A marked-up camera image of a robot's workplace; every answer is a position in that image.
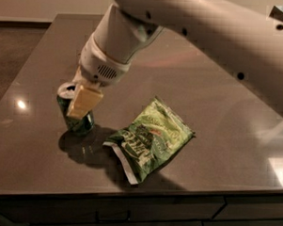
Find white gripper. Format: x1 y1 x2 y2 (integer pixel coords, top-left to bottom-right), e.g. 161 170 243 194
67 34 131 119

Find green soda can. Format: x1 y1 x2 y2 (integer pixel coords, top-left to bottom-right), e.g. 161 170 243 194
56 82 95 136

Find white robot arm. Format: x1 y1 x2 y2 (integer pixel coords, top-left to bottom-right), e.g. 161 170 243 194
67 0 283 119

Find green chip bag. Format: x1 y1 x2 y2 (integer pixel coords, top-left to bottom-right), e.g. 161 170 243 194
103 97 196 186

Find dark box in corner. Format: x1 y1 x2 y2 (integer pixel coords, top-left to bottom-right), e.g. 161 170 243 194
268 5 283 24

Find dark cabinet drawers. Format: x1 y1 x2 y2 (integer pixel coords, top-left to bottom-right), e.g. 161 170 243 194
0 195 283 226

